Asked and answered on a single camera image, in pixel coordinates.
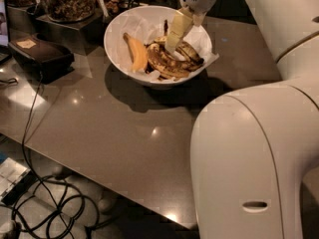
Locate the steel stand block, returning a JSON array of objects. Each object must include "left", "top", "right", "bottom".
[{"left": 36, "top": 9, "right": 105, "bottom": 55}]

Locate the spotted brown banana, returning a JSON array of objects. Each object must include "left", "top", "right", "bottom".
[
  {"left": 153, "top": 36, "right": 204, "bottom": 65},
  {"left": 147, "top": 43, "right": 204, "bottom": 79}
]

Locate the yellow banana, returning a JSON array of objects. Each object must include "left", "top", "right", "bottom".
[{"left": 123, "top": 33, "right": 148, "bottom": 72}]

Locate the black box device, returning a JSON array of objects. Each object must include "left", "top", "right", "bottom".
[{"left": 8, "top": 33, "right": 75, "bottom": 84}]

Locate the black power cable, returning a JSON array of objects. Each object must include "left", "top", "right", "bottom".
[{"left": 0, "top": 71, "right": 101, "bottom": 239}]

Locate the spotted brown top banana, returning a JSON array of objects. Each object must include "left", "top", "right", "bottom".
[{"left": 153, "top": 36, "right": 204, "bottom": 65}]

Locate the white ceramic bowl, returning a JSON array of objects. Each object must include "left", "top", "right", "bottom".
[{"left": 103, "top": 5, "right": 213, "bottom": 91}]

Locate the spotted brown lower banana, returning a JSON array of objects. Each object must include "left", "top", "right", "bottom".
[{"left": 147, "top": 43, "right": 204, "bottom": 79}]

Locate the glass jar of nuts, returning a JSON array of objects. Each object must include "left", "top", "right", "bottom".
[{"left": 41, "top": 0, "right": 96, "bottom": 23}]

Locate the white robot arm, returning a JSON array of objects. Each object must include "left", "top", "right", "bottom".
[{"left": 190, "top": 0, "right": 319, "bottom": 239}]

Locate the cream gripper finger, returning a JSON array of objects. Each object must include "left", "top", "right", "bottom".
[
  {"left": 164, "top": 11, "right": 193, "bottom": 54},
  {"left": 192, "top": 14, "right": 205, "bottom": 27}
]

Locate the white patterned floor box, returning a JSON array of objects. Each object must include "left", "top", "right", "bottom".
[{"left": 0, "top": 157, "right": 30, "bottom": 205}]

